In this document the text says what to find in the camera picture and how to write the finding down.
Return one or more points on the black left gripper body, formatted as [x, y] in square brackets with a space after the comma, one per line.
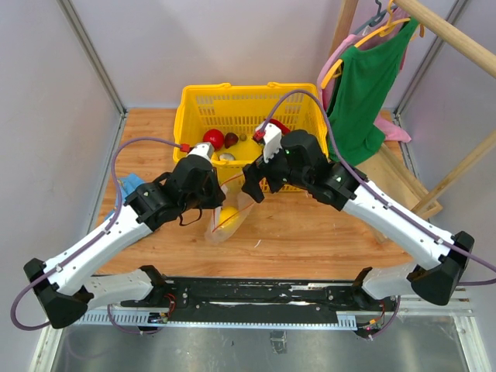
[208, 198]

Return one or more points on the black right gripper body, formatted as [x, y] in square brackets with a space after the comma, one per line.
[278, 173]

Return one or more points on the yellow lemon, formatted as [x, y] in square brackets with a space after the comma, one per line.
[228, 217]

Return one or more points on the clear zip top bag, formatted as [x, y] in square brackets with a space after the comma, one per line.
[234, 197]

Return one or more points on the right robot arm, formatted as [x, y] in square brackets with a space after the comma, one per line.
[439, 256]

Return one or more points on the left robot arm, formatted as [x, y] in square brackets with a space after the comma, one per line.
[67, 285]

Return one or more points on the green tank top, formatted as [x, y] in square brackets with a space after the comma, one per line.
[361, 90]

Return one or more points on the red chili pepper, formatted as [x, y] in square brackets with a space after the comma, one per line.
[283, 128]

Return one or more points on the dark red fig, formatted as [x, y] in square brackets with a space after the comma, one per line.
[230, 140]

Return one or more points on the red apple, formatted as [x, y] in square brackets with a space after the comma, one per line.
[215, 137]

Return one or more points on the yellow plastic basket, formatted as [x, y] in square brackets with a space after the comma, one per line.
[240, 110]

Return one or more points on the blue cloth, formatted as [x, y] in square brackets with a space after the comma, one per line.
[127, 185]

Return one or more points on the wooden clothes rack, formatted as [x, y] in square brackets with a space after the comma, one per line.
[448, 108]

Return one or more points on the pink shirt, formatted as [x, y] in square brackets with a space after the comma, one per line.
[390, 130]

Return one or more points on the yellow hanger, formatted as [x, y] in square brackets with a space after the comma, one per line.
[335, 70]

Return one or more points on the grey hanger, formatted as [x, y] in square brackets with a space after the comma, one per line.
[375, 20]

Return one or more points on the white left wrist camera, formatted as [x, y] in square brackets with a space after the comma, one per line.
[204, 150]

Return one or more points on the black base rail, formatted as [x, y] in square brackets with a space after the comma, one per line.
[254, 296]

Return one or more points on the white cable duct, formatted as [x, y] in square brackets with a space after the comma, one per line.
[219, 318]

